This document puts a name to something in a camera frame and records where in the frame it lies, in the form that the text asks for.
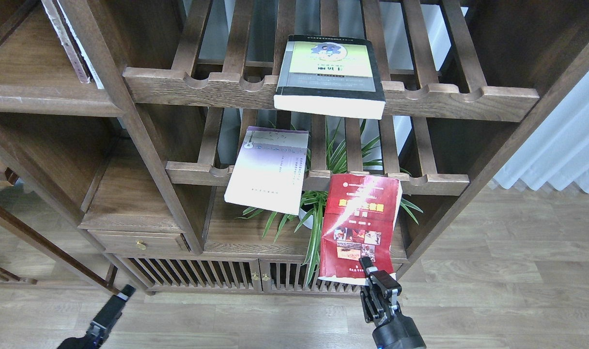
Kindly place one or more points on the white pleated curtain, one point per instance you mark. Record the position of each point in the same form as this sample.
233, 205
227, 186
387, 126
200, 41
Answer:
556, 155

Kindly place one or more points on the brass drawer knob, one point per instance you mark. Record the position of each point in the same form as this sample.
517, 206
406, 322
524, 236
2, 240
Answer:
141, 245

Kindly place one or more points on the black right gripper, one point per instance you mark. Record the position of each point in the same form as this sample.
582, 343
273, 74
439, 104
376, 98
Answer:
379, 302

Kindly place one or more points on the green spider plant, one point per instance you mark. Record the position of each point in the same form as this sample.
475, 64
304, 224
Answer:
336, 161

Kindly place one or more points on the lavender white paperback book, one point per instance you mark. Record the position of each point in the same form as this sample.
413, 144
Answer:
269, 170

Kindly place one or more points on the upright brown-spined book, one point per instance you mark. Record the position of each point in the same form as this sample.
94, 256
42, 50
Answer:
67, 39

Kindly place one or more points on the white plant pot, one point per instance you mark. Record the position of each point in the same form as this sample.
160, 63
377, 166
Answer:
306, 216

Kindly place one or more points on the upright white book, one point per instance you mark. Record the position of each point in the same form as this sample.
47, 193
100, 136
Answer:
86, 58

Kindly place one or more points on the red paperback book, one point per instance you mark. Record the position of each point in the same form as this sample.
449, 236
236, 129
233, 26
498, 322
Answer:
359, 221

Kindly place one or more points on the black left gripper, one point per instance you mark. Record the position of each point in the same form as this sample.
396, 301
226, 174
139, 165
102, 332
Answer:
102, 324

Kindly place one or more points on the dark wooden bookshelf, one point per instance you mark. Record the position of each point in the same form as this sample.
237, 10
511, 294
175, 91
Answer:
466, 83

